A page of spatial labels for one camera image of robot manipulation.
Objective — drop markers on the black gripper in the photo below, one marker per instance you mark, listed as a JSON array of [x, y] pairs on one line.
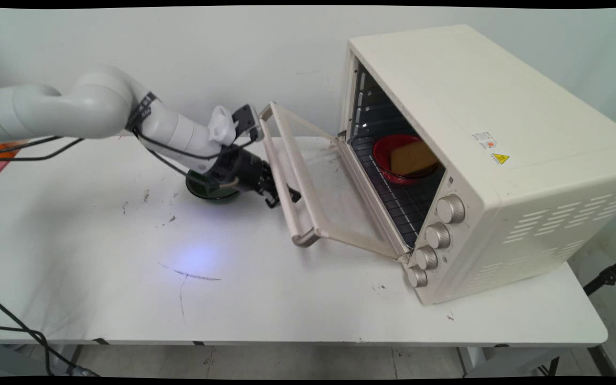
[[241, 171]]

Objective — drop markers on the cream glass oven door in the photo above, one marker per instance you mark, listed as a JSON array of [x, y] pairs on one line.
[[300, 182]]

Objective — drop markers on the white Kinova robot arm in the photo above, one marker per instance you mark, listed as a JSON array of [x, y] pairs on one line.
[[94, 107]]

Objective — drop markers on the dark green bowl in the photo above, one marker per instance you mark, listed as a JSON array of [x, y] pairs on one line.
[[203, 191]]

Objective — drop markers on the red bowl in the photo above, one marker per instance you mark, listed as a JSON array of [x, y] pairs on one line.
[[383, 152]]

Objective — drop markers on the brown bread slice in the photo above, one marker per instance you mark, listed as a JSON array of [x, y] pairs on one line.
[[414, 158]]

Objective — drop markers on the small silver oven knob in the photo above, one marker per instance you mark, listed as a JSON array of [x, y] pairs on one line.
[[416, 277]]

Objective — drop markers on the large silver oven knob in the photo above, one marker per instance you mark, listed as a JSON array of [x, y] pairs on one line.
[[451, 208]]

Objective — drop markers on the white label sticker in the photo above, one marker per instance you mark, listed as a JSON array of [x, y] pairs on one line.
[[483, 139]]

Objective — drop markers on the cream toaster oven body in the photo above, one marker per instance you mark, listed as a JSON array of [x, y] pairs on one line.
[[500, 133]]

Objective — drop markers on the black tripod stand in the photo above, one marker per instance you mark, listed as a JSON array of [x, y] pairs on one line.
[[607, 275]]

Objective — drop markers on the black wrist camera white frame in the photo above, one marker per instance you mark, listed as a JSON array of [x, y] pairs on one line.
[[246, 120]]

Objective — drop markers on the white vented camera mount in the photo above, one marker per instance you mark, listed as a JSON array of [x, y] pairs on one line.
[[221, 125]]

